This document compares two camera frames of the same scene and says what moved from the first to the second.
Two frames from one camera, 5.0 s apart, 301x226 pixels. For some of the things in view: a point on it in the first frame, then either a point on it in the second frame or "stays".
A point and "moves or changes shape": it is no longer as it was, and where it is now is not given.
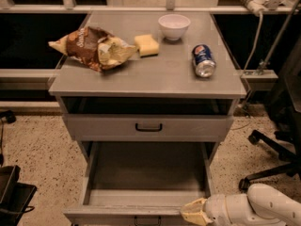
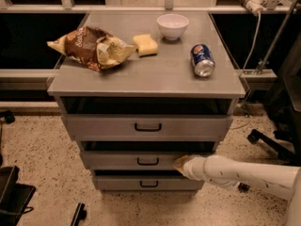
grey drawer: x=140 y=184 moves or changes shape
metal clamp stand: x=262 y=65 stays
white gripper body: x=214 y=209 to x=192 y=168
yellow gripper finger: x=194 y=212 to x=181 y=161
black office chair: x=284 y=104 stays
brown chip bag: x=93 y=46 stays
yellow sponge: x=146 y=45 stays
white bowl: x=173 y=26 stays
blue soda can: x=203 y=60 stays
